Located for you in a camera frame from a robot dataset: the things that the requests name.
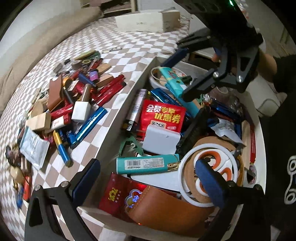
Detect purple lighter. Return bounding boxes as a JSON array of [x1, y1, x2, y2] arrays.
[[89, 70, 99, 82]]

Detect red Lamborghini lighter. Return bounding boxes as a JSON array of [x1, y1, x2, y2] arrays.
[[23, 175, 32, 202]]

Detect transparent blue lighter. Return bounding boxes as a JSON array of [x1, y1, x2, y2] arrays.
[[16, 186, 24, 209]]

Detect beige plastic case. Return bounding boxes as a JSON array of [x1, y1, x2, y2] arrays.
[[10, 166, 25, 184]]

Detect tan leather strap in box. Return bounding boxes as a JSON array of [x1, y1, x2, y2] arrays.
[[125, 185, 216, 238]]

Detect person right hand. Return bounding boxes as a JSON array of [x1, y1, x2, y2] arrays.
[[211, 47, 278, 83]]

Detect white square box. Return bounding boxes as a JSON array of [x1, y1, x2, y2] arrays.
[[71, 101, 91, 123]]

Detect red coupon packet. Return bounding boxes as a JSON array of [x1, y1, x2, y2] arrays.
[[137, 99, 186, 141]]

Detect mint barcode lighter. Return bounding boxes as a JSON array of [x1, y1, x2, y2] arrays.
[[116, 154, 180, 175]]

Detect silver foil pouch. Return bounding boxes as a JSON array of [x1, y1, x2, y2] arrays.
[[20, 126, 50, 170]]

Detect wooden tag board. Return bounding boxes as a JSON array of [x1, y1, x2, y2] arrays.
[[96, 74, 114, 88]]

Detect blue yellow lighter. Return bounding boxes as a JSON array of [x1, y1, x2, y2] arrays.
[[53, 131, 71, 167]]

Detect white charger block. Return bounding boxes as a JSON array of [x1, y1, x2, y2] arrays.
[[142, 125, 181, 155]]

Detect light wooden block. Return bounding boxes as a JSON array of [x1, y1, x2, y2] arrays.
[[26, 112, 51, 131]]

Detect white orange scissors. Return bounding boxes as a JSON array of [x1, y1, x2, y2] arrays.
[[178, 143, 238, 209]]

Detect white sorting box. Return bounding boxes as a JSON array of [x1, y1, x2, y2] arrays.
[[79, 56, 266, 240]]

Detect white shoe box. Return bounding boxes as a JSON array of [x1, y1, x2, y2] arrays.
[[115, 9, 181, 33]]

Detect white tape roll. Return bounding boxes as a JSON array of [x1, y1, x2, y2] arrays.
[[149, 67, 193, 92]]

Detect green clothes peg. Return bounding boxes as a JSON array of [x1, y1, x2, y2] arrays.
[[118, 136, 144, 158]]

